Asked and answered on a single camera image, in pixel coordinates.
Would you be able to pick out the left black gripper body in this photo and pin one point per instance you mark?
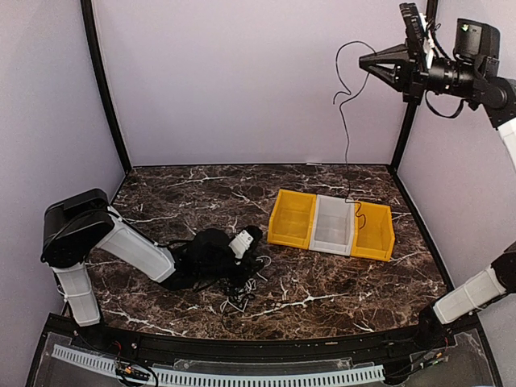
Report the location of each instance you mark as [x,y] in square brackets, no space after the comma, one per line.
[237,279]

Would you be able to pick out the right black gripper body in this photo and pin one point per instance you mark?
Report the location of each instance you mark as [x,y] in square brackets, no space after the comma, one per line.
[415,83]

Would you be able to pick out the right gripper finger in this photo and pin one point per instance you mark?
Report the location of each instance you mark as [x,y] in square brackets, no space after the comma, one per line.
[395,55]
[391,76]

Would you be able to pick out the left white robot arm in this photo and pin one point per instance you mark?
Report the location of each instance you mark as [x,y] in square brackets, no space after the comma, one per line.
[76,226]

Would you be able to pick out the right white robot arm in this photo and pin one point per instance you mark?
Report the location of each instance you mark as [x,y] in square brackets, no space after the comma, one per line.
[457,173]

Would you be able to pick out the left yellow plastic bin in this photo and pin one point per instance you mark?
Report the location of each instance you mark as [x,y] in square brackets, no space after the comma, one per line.
[292,219]

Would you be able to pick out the yellow plastic bin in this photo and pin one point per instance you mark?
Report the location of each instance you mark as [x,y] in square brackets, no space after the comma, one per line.
[292,219]
[374,234]

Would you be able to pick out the white plastic bin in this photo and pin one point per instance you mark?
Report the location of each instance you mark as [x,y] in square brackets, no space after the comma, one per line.
[334,226]

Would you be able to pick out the right yellow plastic bin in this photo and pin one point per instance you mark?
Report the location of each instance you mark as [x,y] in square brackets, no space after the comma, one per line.
[374,234]

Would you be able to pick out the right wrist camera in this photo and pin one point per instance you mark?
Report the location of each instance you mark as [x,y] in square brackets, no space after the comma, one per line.
[419,41]

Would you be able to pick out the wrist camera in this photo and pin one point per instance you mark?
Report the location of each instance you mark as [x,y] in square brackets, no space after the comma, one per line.
[419,41]
[245,241]

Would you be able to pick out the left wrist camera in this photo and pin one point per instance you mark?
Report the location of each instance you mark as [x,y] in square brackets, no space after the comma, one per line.
[245,241]

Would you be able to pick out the black front rail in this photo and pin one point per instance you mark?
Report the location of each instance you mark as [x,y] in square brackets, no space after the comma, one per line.
[392,345]

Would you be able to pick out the left black frame post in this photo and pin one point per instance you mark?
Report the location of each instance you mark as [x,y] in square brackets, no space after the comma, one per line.
[91,33]

